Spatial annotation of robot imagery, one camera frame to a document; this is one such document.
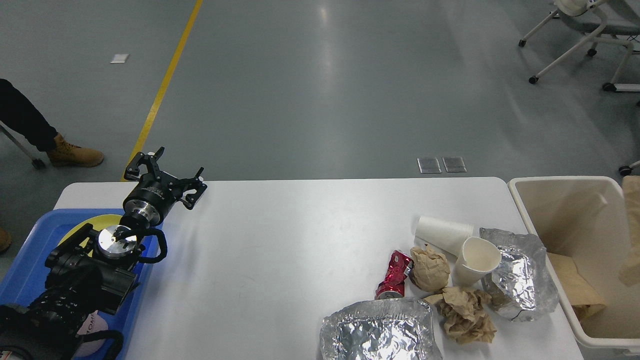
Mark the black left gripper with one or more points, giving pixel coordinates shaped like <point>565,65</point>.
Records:
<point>155,195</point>

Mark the yellow plate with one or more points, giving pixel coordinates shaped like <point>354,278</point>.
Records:
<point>98,222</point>

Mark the white paper cup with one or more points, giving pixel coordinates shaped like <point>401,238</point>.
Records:
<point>477,258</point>

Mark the brown paper bag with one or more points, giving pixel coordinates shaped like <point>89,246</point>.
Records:
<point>629,273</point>

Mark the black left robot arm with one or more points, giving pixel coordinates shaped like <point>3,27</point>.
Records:
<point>93,270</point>

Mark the tan work boot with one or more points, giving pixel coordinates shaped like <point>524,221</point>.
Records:
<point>65,154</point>

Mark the grey chair leg caster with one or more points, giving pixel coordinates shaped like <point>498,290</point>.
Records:
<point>35,161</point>

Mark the black trouser leg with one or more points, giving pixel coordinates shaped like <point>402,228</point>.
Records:
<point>20,115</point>

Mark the pink mug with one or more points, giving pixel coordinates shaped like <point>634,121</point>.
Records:
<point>92,324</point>

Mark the blue plastic tray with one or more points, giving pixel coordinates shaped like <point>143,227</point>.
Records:
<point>25,279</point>

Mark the crushed red soda can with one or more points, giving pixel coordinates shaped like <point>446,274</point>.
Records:
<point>398,269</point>

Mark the left floor outlet cover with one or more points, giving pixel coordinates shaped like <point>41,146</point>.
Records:
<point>429,165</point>

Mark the floor outlet cover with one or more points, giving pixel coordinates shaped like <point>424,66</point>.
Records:
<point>429,165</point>
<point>454,164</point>

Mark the front aluminium foil tray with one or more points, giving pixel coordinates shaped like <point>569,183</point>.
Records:
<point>389,329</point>

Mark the crumpled brown paper ball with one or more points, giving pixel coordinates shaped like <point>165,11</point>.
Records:
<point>431,269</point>

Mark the right floor outlet cover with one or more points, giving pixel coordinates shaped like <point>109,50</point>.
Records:
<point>454,164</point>

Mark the crumpled brown paper napkin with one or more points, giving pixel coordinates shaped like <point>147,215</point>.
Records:
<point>466,319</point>

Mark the rear aluminium foil piece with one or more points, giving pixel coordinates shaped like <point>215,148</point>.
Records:
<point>520,287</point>

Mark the beige plastic bin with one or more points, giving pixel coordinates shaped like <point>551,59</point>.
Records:
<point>585,219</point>

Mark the brown paper in bin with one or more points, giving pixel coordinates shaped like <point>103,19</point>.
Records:
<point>584,300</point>

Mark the white office chair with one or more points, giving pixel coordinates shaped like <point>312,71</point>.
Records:
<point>600,22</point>

